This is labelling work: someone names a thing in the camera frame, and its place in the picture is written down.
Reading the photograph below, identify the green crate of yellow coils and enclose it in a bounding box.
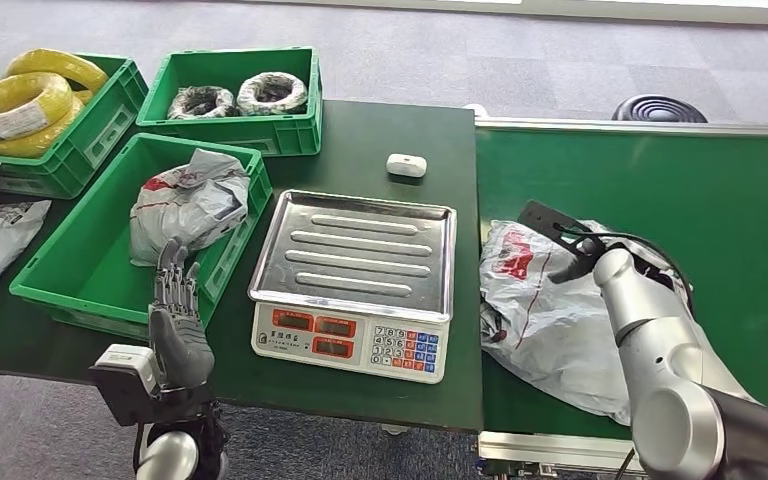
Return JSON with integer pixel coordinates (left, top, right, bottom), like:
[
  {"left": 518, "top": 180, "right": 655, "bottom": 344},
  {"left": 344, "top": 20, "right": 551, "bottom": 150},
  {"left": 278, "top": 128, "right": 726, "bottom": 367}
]
[{"left": 0, "top": 54, "right": 150, "bottom": 200}]

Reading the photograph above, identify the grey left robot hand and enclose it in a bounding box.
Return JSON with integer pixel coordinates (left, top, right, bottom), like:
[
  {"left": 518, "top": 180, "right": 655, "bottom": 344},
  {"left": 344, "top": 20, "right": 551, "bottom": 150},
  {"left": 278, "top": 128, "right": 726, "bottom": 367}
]
[{"left": 148, "top": 238, "right": 216, "bottom": 393}]

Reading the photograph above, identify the green crate of black coils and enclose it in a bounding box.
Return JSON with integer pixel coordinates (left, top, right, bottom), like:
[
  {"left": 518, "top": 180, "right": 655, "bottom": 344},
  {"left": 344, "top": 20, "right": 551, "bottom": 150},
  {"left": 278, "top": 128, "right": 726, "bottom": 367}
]
[{"left": 136, "top": 46, "right": 324, "bottom": 158}]

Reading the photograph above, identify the large empty-walled green crate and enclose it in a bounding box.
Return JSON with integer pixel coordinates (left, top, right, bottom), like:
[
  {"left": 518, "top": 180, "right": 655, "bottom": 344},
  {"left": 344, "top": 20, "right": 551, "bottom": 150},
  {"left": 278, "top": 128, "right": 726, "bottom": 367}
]
[{"left": 9, "top": 132, "right": 274, "bottom": 342}]

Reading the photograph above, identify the green conveyor belt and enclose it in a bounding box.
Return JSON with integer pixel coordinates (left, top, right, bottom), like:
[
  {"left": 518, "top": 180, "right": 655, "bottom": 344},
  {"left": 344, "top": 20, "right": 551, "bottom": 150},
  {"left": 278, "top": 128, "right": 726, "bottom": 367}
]
[{"left": 475, "top": 119, "right": 768, "bottom": 478}]

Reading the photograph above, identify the black wrapped wire coil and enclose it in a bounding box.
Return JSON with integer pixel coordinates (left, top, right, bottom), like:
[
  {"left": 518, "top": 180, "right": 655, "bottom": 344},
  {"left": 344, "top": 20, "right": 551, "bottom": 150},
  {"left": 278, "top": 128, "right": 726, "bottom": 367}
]
[
  {"left": 167, "top": 86, "right": 238, "bottom": 121},
  {"left": 236, "top": 71, "right": 309, "bottom": 117}
]

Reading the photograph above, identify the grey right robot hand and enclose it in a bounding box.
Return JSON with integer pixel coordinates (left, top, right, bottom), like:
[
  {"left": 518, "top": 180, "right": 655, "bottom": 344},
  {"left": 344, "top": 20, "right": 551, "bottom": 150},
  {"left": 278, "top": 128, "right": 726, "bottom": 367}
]
[{"left": 548, "top": 248, "right": 601, "bottom": 286}]

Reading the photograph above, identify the yellow wire coil with label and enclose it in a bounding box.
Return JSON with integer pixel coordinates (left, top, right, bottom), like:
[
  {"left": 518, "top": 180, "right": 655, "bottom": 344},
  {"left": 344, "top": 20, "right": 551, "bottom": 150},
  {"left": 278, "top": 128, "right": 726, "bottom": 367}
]
[{"left": 0, "top": 71, "right": 75, "bottom": 142}]

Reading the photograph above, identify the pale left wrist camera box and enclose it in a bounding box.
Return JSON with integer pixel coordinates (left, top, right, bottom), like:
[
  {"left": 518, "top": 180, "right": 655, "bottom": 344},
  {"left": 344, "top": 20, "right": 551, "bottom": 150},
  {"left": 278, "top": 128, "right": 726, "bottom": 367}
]
[{"left": 89, "top": 343, "right": 161, "bottom": 429}]

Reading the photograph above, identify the grey plastic package black print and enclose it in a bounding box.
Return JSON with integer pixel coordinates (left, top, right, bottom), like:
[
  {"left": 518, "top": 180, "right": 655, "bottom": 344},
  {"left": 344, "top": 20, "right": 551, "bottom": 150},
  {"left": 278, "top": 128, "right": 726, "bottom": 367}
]
[{"left": 478, "top": 218, "right": 690, "bottom": 427}]

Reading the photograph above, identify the crumpled grey plastic package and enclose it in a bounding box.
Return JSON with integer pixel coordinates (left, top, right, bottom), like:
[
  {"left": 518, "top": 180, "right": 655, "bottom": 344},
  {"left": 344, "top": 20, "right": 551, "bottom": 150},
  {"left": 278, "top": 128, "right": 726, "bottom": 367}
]
[{"left": 129, "top": 148, "right": 251, "bottom": 268}]

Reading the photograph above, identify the electronic scale with steel tray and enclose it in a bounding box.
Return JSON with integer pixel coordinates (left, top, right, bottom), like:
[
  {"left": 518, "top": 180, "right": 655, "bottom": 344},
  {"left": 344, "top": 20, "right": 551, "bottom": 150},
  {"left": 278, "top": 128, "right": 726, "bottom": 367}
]
[{"left": 247, "top": 189, "right": 458, "bottom": 386}]

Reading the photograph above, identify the black ribbed round base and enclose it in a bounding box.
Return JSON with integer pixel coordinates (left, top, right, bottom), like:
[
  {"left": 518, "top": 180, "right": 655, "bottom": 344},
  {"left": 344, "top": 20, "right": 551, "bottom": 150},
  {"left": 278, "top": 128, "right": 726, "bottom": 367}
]
[{"left": 611, "top": 93, "right": 709, "bottom": 124}]

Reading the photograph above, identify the small white plastic device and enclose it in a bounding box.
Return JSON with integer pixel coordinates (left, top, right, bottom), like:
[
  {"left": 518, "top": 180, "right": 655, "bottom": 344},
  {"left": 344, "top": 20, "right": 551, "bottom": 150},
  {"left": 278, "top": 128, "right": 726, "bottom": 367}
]
[{"left": 385, "top": 153, "right": 428, "bottom": 179}]

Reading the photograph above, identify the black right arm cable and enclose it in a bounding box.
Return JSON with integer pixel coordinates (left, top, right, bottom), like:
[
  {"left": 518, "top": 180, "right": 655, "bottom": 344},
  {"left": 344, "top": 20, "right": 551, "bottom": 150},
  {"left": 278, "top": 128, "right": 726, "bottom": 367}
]
[{"left": 552, "top": 223, "right": 695, "bottom": 313}]

